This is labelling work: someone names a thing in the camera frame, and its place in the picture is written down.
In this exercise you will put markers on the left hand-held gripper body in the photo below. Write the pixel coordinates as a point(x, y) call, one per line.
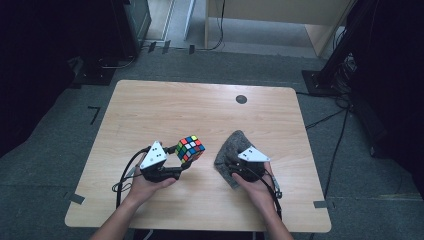
point(154, 158)

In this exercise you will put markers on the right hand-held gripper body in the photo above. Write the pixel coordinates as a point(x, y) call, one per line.
point(251, 156)

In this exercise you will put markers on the multicoloured puzzle cube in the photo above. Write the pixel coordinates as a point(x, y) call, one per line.
point(190, 148)

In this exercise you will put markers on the grey fluffy cloth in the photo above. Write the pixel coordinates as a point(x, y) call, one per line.
point(233, 143)

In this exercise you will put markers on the person's left hand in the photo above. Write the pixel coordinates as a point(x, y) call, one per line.
point(145, 190)

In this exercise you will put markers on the person's right hand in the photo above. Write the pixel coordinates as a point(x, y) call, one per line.
point(260, 195)

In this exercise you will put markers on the dark round table grommet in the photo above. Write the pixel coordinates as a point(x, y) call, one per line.
point(241, 99)

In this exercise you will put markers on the person's dark clothing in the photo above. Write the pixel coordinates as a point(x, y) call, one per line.
point(200, 236)

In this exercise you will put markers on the grey tape piece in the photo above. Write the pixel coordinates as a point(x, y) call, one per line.
point(76, 198)
point(321, 204)

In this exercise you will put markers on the small black floor tape strip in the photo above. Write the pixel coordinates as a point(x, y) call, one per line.
point(166, 46)
point(151, 46)
point(191, 49)

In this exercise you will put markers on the black metal stand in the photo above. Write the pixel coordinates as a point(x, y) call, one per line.
point(333, 66)

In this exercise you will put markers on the black cabinet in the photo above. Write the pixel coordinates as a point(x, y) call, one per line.
point(133, 23)

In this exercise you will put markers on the dark curtain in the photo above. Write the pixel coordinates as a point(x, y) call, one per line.
point(40, 66)
point(396, 83)

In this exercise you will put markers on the beige wooden desk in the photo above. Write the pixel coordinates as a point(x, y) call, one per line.
point(266, 10)

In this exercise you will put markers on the black flat base plate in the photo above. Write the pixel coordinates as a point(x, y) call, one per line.
point(95, 76)

